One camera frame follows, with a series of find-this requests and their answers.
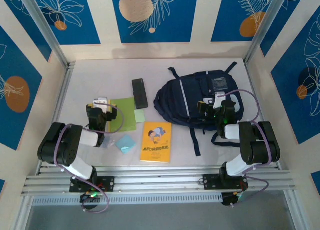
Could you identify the aluminium frame post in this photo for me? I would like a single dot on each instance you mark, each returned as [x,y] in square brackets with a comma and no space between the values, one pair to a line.
[45,27]
[265,27]

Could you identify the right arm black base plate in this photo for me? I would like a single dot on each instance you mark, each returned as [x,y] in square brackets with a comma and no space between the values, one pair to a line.
[211,181]

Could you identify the light green sticky note pad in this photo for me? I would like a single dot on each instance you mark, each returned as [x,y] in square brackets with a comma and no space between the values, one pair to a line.
[140,115]

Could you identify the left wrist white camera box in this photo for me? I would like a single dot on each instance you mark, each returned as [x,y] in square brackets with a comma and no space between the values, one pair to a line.
[101,102]

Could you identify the aluminium side rail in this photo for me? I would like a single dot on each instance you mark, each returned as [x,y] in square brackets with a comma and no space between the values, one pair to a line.
[250,77]
[60,102]

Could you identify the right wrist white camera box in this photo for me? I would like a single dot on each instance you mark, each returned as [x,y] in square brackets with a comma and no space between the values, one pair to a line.
[220,100]

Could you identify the aluminium mounting rail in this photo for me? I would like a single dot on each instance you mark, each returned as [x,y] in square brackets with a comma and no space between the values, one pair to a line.
[160,180]

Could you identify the orange picture book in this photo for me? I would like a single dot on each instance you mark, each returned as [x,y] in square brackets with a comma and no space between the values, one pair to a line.
[156,142]

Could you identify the clear plastic bag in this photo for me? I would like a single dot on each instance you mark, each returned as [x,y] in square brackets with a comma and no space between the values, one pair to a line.
[108,143]

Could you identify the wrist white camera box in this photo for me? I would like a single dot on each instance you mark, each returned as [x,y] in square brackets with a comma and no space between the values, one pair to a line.
[101,102]
[220,100]

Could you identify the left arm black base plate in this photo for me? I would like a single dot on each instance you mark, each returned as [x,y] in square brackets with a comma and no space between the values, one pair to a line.
[108,183]

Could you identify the navy blue backpack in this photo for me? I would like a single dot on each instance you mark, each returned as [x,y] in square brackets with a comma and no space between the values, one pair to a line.
[175,100]

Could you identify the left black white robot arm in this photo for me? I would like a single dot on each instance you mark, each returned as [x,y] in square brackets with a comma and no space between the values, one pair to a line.
[62,150]

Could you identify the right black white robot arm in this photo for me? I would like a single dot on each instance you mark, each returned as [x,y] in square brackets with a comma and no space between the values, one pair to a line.
[257,145]

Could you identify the light blue paper pad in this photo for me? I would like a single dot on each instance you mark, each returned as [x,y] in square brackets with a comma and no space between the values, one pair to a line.
[125,144]

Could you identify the green notebook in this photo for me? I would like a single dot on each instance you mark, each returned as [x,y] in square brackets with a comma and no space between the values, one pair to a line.
[128,115]

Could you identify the black pencil case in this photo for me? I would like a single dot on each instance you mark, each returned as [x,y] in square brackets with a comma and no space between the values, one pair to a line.
[140,93]

